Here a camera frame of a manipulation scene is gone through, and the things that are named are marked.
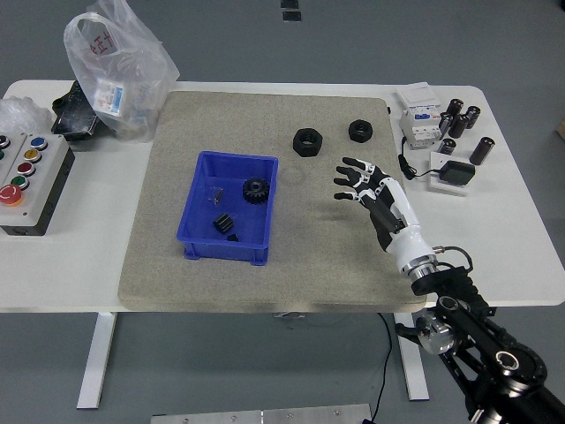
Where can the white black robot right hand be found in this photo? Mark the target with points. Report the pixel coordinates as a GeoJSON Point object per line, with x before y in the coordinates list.
{"type": "Point", "coordinates": [408, 238]}

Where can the black steel gear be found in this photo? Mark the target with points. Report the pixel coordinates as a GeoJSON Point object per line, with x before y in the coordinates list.
{"type": "Point", "coordinates": [256, 191]}

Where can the blue plastic box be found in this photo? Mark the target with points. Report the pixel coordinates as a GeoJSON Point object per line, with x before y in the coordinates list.
{"type": "Point", "coordinates": [212, 229]}

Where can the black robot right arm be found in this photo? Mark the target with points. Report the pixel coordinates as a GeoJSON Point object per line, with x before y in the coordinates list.
{"type": "Point", "coordinates": [485, 340]}

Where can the small black hex nut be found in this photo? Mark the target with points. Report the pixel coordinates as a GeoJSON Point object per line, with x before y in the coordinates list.
{"type": "Point", "coordinates": [361, 130]}

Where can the large black hex nut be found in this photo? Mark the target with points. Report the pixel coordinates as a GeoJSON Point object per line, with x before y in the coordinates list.
{"type": "Point", "coordinates": [307, 142]}

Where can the grey push-button control box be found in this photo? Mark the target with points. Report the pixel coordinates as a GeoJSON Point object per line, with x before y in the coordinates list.
{"type": "Point", "coordinates": [42, 194]}

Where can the white flat plate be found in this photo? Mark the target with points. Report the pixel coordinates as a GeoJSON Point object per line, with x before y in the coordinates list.
{"type": "Point", "coordinates": [434, 161]}

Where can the black power adapter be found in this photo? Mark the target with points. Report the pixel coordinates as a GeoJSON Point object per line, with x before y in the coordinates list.
{"type": "Point", "coordinates": [458, 172]}

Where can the dark brown capacitor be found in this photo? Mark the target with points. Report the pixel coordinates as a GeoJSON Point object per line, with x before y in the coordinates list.
{"type": "Point", "coordinates": [472, 115]}
{"type": "Point", "coordinates": [482, 150]}
{"type": "Point", "coordinates": [447, 146]}
{"type": "Point", "coordinates": [456, 107]}
{"type": "Point", "coordinates": [458, 126]}
{"type": "Point", "coordinates": [444, 123]}

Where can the grey-brown foam mat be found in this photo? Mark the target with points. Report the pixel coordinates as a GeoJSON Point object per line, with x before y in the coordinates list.
{"type": "Point", "coordinates": [309, 274]}

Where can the white circuit breaker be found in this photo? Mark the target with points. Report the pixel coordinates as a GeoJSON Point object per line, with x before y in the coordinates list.
{"type": "Point", "coordinates": [419, 115]}

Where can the white table leg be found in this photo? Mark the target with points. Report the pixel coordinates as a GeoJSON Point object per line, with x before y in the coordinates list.
{"type": "Point", "coordinates": [415, 375]}
{"type": "Point", "coordinates": [97, 360]}

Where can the small black ridged piece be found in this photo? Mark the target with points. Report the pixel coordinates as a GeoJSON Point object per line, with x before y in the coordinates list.
{"type": "Point", "coordinates": [223, 222]}

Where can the brown cardboard piece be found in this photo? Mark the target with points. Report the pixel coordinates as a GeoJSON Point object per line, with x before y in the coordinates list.
{"type": "Point", "coordinates": [561, 129]}

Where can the small clear plastic piece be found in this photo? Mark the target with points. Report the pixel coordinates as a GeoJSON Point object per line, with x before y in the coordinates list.
{"type": "Point", "coordinates": [216, 196]}

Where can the silver metal plate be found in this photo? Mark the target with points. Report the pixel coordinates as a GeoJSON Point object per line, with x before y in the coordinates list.
{"type": "Point", "coordinates": [265, 415]}

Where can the black floor marker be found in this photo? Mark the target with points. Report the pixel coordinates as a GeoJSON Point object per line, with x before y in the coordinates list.
{"type": "Point", "coordinates": [289, 3]}

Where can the white blue printed carton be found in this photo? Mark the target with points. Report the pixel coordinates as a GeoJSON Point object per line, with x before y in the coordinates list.
{"type": "Point", "coordinates": [109, 96]}

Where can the clear plastic bag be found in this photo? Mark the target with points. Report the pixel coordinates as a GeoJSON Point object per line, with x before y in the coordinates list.
{"type": "Point", "coordinates": [128, 57]}

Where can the black metal device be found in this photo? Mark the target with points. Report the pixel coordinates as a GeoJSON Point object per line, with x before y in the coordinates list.
{"type": "Point", "coordinates": [73, 117]}

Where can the clear bubble wrap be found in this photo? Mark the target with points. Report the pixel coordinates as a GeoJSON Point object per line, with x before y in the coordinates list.
{"type": "Point", "coordinates": [22, 112]}

